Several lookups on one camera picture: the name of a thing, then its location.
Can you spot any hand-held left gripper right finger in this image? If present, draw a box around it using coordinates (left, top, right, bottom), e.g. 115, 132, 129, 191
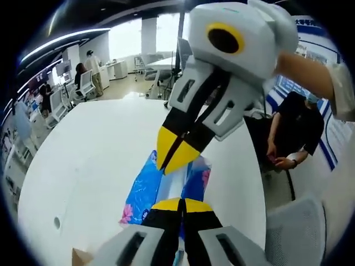
182, 197, 267, 266

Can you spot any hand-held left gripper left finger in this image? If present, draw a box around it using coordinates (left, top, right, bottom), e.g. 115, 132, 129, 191
93, 197, 184, 266

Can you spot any brown cardboard shoe box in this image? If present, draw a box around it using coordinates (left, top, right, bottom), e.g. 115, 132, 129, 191
72, 247, 94, 266

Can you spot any blue flowered tissue pack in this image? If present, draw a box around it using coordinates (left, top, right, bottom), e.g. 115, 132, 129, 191
118, 149, 214, 266

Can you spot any grey mesh office chair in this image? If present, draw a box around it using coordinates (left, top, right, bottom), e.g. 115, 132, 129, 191
261, 193, 327, 266

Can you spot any white office chair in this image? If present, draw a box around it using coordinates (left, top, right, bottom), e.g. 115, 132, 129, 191
48, 89, 69, 126
74, 69, 97, 101

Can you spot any operator in beige shirt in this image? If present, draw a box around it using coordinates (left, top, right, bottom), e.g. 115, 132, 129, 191
329, 62, 355, 123

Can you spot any ceiling light strip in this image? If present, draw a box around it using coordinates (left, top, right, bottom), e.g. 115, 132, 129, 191
20, 27, 112, 62

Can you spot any blue wall poster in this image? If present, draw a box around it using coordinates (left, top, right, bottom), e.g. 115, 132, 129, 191
265, 16, 351, 172

